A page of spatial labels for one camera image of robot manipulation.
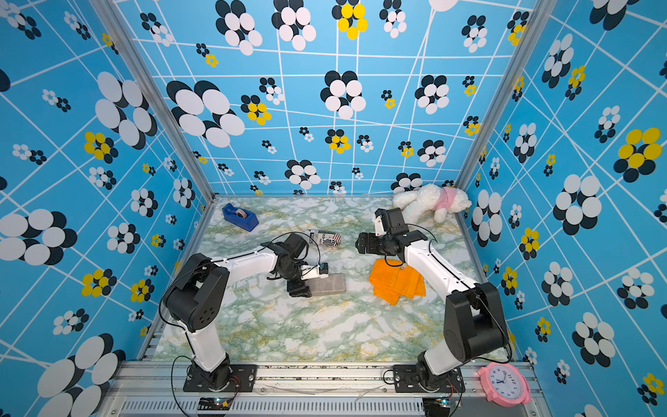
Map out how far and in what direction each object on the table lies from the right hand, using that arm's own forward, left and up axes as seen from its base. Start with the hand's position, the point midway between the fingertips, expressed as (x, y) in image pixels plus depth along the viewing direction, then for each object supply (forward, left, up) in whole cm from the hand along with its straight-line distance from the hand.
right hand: (371, 243), depth 89 cm
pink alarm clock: (-40, -35, -11) cm, 54 cm away
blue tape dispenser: (+17, +52, -6) cm, 55 cm away
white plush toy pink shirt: (+25, -27, -4) cm, 37 cm away
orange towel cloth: (-8, -8, -11) cm, 16 cm away
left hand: (-8, +21, -12) cm, 26 cm away
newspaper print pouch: (+9, +17, -9) cm, 21 cm away
